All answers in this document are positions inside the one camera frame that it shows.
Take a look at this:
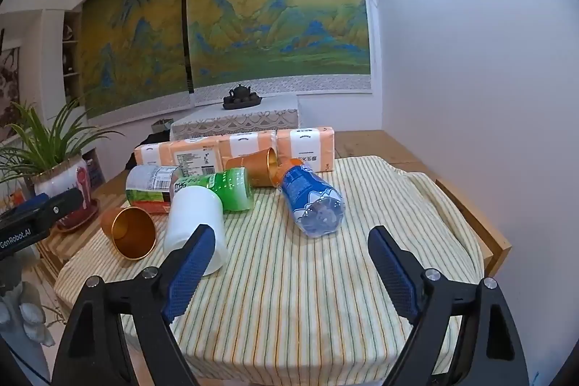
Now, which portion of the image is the brown framed wall picture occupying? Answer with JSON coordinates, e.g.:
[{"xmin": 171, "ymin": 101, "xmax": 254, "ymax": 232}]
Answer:
[{"xmin": 0, "ymin": 46, "xmax": 21, "ymax": 143}]

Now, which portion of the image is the wide landscape wall hanging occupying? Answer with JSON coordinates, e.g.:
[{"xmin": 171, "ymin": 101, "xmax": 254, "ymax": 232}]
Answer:
[{"xmin": 185, "ymin": 0, "xmax": 373, "ymax": 107}]

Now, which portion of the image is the white wall shelf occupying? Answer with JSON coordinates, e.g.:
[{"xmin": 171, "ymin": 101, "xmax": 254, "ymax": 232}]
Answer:
[{"xmin": 60, "ymin": 10, "xmax": 83, "ymax": 103}]

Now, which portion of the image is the striped yellow tablecloth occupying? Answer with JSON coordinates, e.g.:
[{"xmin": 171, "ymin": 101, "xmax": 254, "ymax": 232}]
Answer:
[{"xmin": 54, "ymin": 155, "xmax": 486, "ymax": 386}]

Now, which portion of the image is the white stone figure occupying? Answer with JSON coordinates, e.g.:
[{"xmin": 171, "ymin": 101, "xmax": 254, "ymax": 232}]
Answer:
[{"xmin": 0, "ymin": 276, "xmax": 56, "ymax": 348}]

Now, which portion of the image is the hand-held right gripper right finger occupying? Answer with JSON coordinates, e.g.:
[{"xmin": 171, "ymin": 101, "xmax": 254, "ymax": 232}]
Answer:
[{"xmin": 367, "ymin": 225, "xmax": 530, "ymax": 386}]

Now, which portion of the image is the white lace table cover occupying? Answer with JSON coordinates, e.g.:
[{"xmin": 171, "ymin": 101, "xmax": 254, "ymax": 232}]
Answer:
[{"xmin": 169, "ymin": 92, "xmax": 300, "ymax": 143}]

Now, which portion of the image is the orange tissue pack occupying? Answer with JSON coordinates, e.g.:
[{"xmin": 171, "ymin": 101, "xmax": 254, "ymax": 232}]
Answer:
[
  {"xmin": 276, "ymin": 126, "xmax": 337, "ymax": 174},
  {"xmin": 218, "ymin": 131, "xmax": 278, "ymax": 162},
  {"xmin": 134, "ymin": 137, "xmax": 225, "ymax": 179}
]

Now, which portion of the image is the red pot saucer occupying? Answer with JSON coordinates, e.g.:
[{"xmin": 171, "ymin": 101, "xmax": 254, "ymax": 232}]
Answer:
[{"xmin": 53, "ymin": 198, "xmax": 101, "ymax": 232}]

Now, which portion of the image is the green spider plant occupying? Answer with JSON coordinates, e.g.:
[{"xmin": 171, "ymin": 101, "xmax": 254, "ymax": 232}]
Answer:
[{"xmin": 0, "ymin": 96, "xmax": 124, "ymax": 190}]

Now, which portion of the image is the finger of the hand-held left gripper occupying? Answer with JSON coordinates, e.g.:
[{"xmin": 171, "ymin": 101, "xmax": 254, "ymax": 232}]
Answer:
[{"xmin": 38, "ymin": 187, "xmax": 85, "ymax": 234}]

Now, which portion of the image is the blue label plastic bottle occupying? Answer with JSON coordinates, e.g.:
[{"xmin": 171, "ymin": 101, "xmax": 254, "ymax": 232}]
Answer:
[{"xmin": 276, "ymin": 157, "xmax": 347, "ymax": 239}]

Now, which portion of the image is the white red flower pot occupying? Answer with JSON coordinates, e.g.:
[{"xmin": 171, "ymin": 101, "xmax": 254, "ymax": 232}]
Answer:
[{"xmin": 33, "ymin": 155, "xmax": 92, "ymax": 225}]

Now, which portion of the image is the green label plastic bottle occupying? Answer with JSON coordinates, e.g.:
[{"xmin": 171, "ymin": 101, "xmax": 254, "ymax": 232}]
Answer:
[{"xmin": 174, "ymin": 167, "xmax": 253, "ymax": 213}]

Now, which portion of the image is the white cup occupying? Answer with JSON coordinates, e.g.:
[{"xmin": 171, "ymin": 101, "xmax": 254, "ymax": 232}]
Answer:
[{"xmin": 163, "ymin": 186, "xmax": 228, "ymax": 277}]

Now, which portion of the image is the narrow landscape wall hanging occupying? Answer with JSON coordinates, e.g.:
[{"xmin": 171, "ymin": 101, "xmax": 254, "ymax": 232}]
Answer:
[{"xmin": 79, "ymin": 0, "xmax": 191, "ymax": 120}]

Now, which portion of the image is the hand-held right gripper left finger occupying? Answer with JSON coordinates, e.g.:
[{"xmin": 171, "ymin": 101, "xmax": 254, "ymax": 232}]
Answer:
[{"xmin": 51, "ymin": 223, "xmax": 217, "ymax": 386}]

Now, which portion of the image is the orange metal cup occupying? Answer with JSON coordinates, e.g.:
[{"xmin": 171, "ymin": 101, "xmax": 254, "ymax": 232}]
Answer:
[
  {"xmin": 100, "ymin": 206, "xmax": 159, "ymax": 261},
  {"xmin": 225, "ymin": 147, "xmax": 278, "ymax": 188}
]

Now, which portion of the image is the dark tea tray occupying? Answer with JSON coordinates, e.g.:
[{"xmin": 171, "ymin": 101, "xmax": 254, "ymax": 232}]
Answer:
[{"xmin": 222, "ymin": 94, "xmax": 263, "ymax": 110}]

